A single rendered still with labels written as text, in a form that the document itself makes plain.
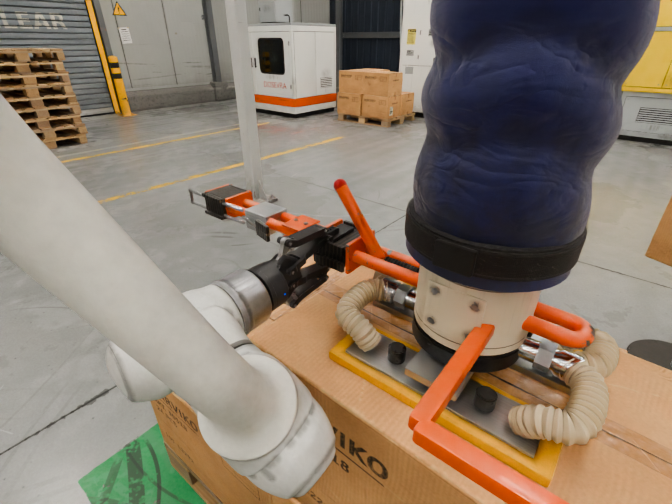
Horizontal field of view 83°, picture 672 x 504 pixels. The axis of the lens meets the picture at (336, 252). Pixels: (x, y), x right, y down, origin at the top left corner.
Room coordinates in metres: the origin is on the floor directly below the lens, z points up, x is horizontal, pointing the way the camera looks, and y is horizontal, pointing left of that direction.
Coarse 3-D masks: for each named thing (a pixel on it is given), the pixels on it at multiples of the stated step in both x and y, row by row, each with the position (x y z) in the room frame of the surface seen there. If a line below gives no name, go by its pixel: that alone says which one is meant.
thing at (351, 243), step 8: (328, 224) 0.66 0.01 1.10; (336, 224) 0.67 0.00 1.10; (352, 224) 0.67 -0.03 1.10; (352, 232) 0.65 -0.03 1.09; (344, 240) 0.62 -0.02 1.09; (352, 240) 0.62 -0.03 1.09; (360, 240) 0.60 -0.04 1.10; (320, 248) 0.62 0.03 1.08; (328, 248) 0.59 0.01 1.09; (336, 248) 0.58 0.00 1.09; (344, 248) 0.58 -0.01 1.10; (352, 248) 0.58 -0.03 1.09; (360, 248) 0.60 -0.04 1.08; (320, 256) 0.61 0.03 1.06; (328, 256) 0.60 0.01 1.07; (336, 256) 0.59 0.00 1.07; (344, 256) 0.58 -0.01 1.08; (328, 264) 0.59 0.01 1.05; (336, 264) 0.58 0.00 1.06; (344, 264) 0.58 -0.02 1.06; (352, 264) 0.58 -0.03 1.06
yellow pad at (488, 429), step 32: (352, 352) 0.46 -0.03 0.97; (384, 352) 0.46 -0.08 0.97; (416, 352) 0.46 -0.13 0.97; (384, 384) 0.40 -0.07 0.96; (416, 384) 0.40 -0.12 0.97; (480, 384) 0.40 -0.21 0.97; (448, 416) 0.35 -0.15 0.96; (480, 416) 0.34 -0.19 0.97; (480, 448) 0.31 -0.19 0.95; (512, 448) 0.30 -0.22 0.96; (544, 448) 0.30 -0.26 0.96; (544, 480) 0.26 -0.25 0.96
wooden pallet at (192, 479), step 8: (168, 448) 0.85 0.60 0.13; (176, 456) 0.82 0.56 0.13; (176, 464) 0.84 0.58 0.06; (184, 464) 0.79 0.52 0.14; (184, 472) 0.80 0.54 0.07; (192, 472) 0.76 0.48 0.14; (192, 480) 0.79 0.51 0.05; (200, 480) 0.73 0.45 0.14; (200, 488) 0.77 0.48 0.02; (208, 488) 0.71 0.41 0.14; (200, 496) 0.76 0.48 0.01; (208, 496) 0.75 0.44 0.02; (216, 496) 0.68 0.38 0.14
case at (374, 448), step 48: (336, 288) 0.67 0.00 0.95; (288, 336) 0.52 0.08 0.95; (336, 336) 0.52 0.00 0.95; (336, 384) 0.41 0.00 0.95; (528, 384) 0.42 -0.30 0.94; (624, 384) 0.42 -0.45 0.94; (336, 432) 0.38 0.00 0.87; (384, 432) 0.33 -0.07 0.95; (624, 432) 0.33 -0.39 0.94; (336, 480) 0.38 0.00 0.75; (384, 480) 0.32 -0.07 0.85; (432, 480) 0.28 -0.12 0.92; (576, 480) 0.27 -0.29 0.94; (624, 480) 0.27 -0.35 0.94
